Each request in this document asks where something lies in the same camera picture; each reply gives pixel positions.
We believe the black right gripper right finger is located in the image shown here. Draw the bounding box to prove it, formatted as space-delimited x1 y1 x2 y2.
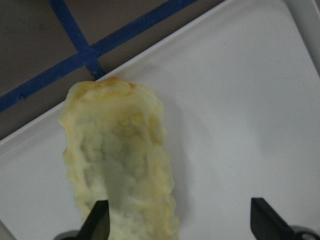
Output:
250 197 298 240

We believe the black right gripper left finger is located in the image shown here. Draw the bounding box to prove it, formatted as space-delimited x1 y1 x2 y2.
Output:
76 200 110 240

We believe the white rectangular tray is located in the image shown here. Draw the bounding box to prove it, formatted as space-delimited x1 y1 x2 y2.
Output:
0 0 320 240

